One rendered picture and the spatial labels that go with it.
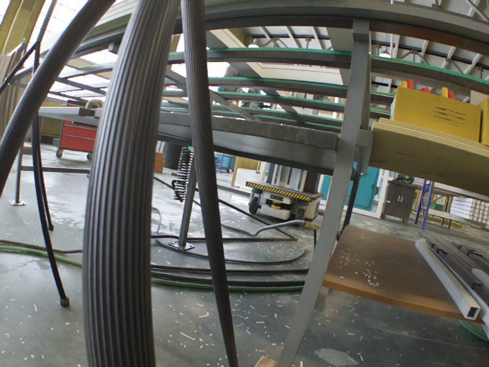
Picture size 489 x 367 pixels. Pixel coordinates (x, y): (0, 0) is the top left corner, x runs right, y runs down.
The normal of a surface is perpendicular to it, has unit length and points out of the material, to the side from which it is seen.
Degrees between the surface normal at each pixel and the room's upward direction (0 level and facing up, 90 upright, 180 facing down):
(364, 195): 90
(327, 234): 90
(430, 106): 90
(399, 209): 90
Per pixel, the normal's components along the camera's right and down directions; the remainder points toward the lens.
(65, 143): 0.66, 0.20
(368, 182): -0.44, -0.01
